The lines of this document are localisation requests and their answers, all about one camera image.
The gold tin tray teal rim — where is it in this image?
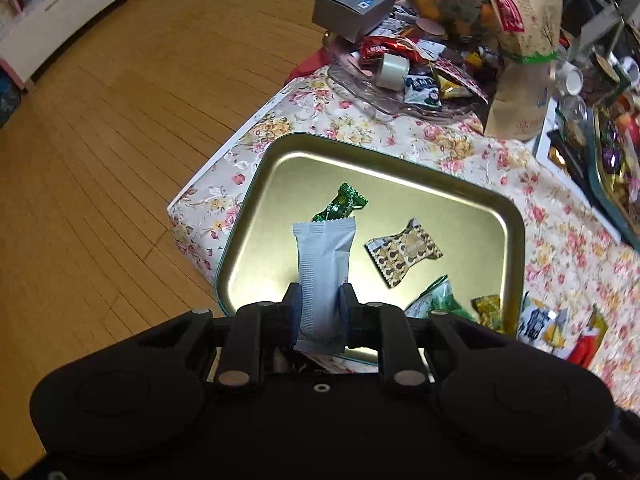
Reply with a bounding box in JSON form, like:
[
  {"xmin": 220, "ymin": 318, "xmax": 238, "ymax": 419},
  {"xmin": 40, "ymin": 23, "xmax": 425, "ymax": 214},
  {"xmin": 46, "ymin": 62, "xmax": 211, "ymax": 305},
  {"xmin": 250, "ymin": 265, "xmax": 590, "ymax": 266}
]
[{"xmin": 215, "ymin": 132, "xmax": 527, "ymax": 367}]

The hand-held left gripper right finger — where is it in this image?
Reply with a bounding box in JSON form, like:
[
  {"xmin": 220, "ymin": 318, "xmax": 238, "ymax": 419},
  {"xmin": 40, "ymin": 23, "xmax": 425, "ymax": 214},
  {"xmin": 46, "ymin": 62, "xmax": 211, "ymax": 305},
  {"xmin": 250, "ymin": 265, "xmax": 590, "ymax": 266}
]
[{"xmin": 340, "ymin": 282, "xmax": 505, "ymax": 393}]

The clear tape roll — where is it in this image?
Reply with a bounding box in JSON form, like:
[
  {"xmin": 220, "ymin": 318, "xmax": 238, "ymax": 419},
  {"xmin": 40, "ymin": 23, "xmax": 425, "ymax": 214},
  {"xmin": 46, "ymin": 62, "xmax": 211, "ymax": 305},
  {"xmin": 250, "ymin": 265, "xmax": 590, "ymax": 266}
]
[{"xmin": 374, "ymin": 52, "xmax": 411, "ymax": 92}]

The green white snack packet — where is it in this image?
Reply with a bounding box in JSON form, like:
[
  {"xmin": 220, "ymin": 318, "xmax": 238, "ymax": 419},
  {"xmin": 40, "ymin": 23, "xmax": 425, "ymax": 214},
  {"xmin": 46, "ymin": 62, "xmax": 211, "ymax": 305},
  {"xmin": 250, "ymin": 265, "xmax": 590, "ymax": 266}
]
[{"xmin": 403, "ymin": 274, "xmax": 477, "ymax": 324}]

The small blue white packet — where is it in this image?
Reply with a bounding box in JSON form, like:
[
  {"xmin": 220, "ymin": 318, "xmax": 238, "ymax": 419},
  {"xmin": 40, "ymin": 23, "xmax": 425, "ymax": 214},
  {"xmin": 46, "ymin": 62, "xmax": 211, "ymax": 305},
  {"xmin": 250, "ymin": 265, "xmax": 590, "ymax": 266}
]
[{"xmin": 403, "ymin": 73, "xmax": 444, "ymax": 111}]

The white cabinet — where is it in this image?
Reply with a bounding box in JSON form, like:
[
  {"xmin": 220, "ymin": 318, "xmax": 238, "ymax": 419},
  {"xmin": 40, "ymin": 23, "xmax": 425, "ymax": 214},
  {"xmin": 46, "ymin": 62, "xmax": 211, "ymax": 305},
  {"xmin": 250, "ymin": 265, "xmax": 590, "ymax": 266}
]
[{"xmin": 0, "ymin": 0, "xmax": 187, "ymax": 92}]

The olive yellow snack packet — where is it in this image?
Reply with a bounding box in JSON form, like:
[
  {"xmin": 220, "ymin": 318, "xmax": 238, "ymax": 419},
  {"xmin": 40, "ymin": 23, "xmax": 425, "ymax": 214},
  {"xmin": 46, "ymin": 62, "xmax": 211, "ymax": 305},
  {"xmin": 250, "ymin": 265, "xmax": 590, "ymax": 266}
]
[{"xmin": 470, "ymin": 294, "xmax": 504, "ymax": 334}]

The small clear plastic jar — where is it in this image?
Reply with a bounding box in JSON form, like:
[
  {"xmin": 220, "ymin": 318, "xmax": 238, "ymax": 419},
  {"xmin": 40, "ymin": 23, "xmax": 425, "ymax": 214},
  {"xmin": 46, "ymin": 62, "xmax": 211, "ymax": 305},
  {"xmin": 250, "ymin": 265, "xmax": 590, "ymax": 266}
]
[{"xmin": 554, "ymin": 94, "xmax": 589, "ymax": 149}]

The large kraft paper bag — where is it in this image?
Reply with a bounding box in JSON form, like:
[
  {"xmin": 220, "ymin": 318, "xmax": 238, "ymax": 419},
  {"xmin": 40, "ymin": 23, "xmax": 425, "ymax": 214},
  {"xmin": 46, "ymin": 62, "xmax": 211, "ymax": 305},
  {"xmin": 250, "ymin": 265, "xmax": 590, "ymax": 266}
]
[{"xmin": 483, "ymin": 0, "xmax": 564, "ymax": 142}]

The floral tablecloth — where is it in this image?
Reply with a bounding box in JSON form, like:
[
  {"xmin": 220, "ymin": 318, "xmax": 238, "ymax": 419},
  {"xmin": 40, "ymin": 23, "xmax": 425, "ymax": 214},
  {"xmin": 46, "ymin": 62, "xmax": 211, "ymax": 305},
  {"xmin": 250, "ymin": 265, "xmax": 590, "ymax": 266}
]
[{"xmin": 167, "ymin": 50, "xmax": 640, "ymax": 411}]

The brown heart-pattern candy packet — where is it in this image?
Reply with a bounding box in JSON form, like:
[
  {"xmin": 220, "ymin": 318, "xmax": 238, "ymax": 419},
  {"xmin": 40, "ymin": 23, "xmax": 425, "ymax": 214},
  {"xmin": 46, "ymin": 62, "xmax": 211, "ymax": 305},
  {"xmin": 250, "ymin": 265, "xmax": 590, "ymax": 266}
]
[{"xmin": 364, "ymin": 217, "xmax": 445, "ymax": 290}]

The teal gold candy tray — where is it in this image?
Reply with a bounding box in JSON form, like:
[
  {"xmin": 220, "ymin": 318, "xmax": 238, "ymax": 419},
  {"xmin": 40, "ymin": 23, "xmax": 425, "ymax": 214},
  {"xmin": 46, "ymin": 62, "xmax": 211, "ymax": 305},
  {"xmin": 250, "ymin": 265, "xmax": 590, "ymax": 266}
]
[{"xmin": 589, "ymin": 94, "xmax": 640, "ymax": 252}]

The red white snack packet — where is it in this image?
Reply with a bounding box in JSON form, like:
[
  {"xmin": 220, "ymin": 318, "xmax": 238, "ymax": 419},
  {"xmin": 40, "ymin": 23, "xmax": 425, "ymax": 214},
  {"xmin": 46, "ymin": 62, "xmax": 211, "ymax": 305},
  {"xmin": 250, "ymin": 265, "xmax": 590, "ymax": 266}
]
[{"xmin": 567, "ymin": 305, "xmax": 610, "ymax": 367}]

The grey snack bar packet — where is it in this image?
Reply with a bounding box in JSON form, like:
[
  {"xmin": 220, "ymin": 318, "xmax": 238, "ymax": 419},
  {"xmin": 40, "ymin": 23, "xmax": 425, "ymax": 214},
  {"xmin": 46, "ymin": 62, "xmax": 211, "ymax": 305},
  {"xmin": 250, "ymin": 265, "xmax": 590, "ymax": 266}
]
[{"xmin": 291, "ymin": 218, "xmax": 357, "ymax": 357}]

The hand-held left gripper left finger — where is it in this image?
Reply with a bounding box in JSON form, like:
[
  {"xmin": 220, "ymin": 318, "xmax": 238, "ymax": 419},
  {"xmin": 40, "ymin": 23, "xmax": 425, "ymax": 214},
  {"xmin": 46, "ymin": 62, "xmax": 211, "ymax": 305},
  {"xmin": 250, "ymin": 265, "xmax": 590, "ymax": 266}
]
[{"xmin": 137, "ymin": 282, "xmax": 304, "ymax": 393}]

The dark green candy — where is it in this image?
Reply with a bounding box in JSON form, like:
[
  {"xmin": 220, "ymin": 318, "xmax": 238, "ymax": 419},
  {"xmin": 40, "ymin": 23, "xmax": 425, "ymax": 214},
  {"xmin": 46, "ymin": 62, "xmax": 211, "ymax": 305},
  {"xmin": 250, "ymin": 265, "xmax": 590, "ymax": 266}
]
[{"xmin": 311, "ymin": 182, "xmax": 370, "ymax": 224}]

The grey cardboard box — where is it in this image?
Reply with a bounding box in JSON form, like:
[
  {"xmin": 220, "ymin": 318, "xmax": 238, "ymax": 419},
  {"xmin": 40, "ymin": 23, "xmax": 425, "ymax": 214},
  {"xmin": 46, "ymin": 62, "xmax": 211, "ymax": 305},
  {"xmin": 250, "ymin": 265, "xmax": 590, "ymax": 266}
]
[{"xmin": 311, "ymin": 0, "xmax": 399, "ymax": 44}]

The blue white snack packet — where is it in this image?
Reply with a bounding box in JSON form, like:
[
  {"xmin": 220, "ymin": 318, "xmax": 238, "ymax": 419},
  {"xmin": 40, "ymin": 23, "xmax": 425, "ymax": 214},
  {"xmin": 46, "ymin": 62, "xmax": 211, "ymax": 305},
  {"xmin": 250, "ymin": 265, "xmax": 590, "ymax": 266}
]
[{"xmin": 517, "ymin": 297, "xmax": 552, "ymax": 345}]

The clear glass dish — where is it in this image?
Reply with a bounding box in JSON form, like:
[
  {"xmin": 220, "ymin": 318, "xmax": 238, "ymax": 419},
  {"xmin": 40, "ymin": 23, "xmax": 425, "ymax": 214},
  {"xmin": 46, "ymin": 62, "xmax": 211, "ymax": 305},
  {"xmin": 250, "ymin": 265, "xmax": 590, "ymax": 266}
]
[{"xmin": 322, "ymin": 34, "xmax": 489, "ymax": 122}]

